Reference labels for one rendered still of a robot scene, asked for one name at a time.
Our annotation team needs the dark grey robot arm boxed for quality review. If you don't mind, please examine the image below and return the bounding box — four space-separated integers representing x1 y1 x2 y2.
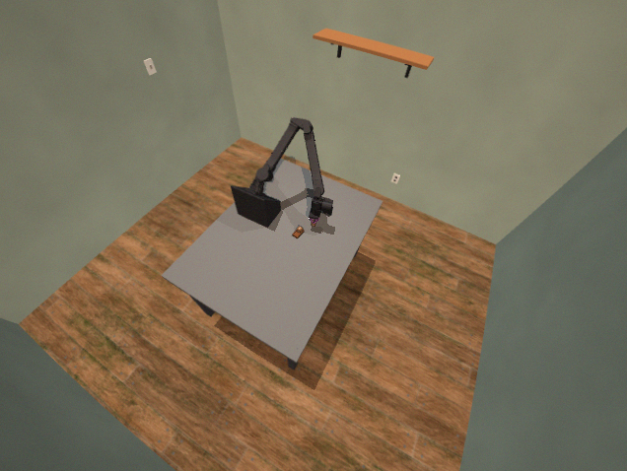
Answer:
245 117 333 217

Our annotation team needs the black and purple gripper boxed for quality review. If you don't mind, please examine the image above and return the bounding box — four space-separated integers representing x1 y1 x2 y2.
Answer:
309 207 319 224

